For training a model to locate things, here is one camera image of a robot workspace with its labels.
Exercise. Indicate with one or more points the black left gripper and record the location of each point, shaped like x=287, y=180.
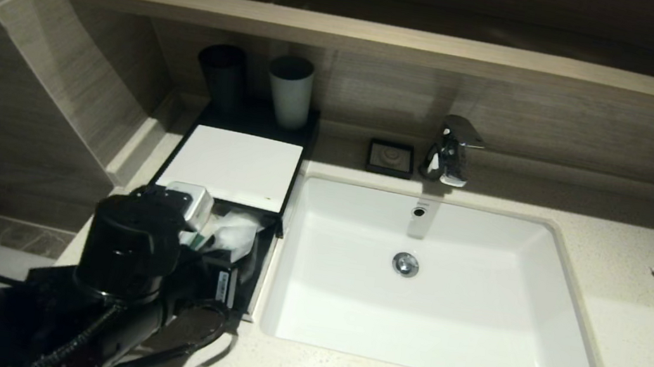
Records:
x=219, y=287

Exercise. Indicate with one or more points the black tumbler cup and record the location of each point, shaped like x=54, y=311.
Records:
x=223, y=79

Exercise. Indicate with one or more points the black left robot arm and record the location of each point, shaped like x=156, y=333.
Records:
x=126, y=245

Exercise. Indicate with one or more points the black amenity tray box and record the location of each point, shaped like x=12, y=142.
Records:
x=310, y=136

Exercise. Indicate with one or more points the toothpaste packet with green label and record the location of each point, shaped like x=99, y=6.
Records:
x=197, y=242

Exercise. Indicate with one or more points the white ribbed tray mat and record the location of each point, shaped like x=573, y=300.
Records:
x=233, y=167

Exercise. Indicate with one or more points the chrome sink drain stopper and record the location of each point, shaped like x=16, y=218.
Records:
x=405, y=264

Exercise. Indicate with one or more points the grey tumbler cup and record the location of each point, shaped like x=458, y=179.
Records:
x=290, y=101

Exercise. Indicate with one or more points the white bathtub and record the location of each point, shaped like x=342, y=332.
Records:
x=15, y=261

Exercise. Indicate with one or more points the black square soap dish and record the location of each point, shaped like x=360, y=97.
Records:
x=390, y=157

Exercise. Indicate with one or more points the white rectangular sink basin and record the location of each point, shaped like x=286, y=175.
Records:
x=443, y=315

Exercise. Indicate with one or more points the chrome sink faucet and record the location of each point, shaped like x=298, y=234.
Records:
x=449, y=159

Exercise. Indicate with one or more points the wooden wall shelf ledge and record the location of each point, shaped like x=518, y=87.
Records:
x=385, y=41

